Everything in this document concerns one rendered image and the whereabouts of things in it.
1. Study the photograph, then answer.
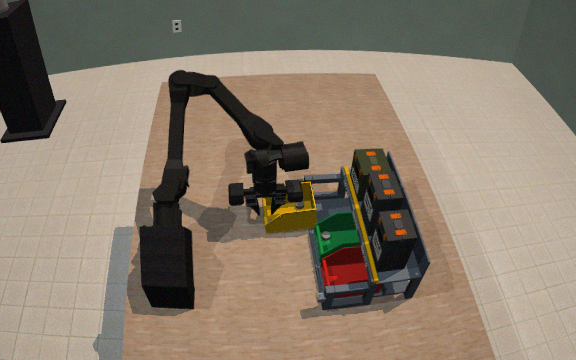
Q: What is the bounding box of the yellow flat bar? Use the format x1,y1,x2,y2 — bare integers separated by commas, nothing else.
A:
344,167,379,283

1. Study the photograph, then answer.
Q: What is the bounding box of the green open bin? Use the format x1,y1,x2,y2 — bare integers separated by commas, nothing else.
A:
314,212,360,263

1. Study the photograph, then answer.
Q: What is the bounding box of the red open bin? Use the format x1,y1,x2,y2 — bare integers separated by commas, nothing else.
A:
321,246,368,298

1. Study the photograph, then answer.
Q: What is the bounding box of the olive green tool case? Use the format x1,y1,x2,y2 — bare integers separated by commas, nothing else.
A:
350,148,392,202

